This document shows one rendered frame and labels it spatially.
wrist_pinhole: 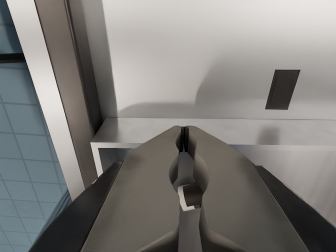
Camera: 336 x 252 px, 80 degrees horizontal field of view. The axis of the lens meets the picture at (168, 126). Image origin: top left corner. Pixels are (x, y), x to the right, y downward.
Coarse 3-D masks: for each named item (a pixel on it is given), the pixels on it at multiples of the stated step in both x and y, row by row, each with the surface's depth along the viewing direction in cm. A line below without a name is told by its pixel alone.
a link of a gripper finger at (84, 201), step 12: (108, 168) 8; (96, 180) 8; (108, 180) 8; (84, 192) 7; (96, 192) 7; (72, 204) 7; (84, 204) 7; (96, 204) 7; (60, 216) 6; (72, 216) 6; (84, 216) 6; (96, 216) 6; (48, 228) 6; (60, 228) 6; (72, 228) 6; (84, 228) 6; (36, 240) 6; (48, 240) 6; (60, 240) 6; (72, 240) 6; (84, 240) 6
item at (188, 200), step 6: (186, 186) 18; (192, 186) 17; (198, 186) 17; (186, 192) 17; (192, 192) 17; (198, 192) 17; (186, 198) 17; (192, 198) 17; (198, 198) 17; (186, 204) 17; (192, 204) 17
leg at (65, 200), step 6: (66, 192) 61; (60, 198) 60; (66, 198) 59; (60, 204) 57; (66, 204) 58; (54, 210) 56; (60, 210) 56; (54, 216) 54; (48, 222) 53; (42, 228) 52
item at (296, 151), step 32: (128, 128) 14; (160, 128) 14; (224, 128) 14; (256, 128) 14; (288, 128) 14; (320, 128) 14; (96, 160) 14; (192, 160) 17; (256, 160) 17; (288, 160) 17; (320, 160) 17; (320, 192) 19; (192, 224) 22
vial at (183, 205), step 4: (184, 184) 18; (188, 184) 18; (180, 188) 18; (180, 192) 17; (180, 196) 17; (180, 200) 17; (184, 200) 17; (180, 204) 17; (184, 204) 17; (200, 204) 17; (184, 208) 17; (188, 208) 17; (192, 208) 17
